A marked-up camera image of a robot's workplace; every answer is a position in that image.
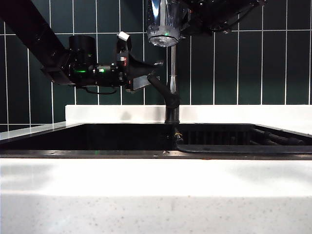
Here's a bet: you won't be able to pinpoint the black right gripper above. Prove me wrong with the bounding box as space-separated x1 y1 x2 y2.
179 0 215 39

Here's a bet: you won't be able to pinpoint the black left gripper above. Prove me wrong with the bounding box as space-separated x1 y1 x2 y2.
115 38 164 94

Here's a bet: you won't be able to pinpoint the clear faceted glass mug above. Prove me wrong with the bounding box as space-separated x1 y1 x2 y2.
145 0 183 48

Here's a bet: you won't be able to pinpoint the grey metal faucet lever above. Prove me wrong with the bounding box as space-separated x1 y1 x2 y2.
147 73 181 109

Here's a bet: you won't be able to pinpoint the dark metal gooseneck faucet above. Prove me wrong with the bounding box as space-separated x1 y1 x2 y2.
165 45 181 124

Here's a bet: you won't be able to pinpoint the black undermount sink basin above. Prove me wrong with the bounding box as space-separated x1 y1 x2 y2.
0 122 312 160

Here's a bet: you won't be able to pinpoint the small black yellow clip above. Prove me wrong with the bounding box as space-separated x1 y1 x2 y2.
173 128 184 143

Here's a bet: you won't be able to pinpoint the black slatted drain basket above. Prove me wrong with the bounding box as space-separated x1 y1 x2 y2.
175 124 312 155

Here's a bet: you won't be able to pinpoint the black rack rods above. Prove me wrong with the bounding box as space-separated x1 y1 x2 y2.
249 128 305 146

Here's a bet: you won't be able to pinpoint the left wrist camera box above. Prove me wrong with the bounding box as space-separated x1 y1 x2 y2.
117 31 133 53

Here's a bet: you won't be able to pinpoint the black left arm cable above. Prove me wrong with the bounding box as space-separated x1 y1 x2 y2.
82 85 118 96

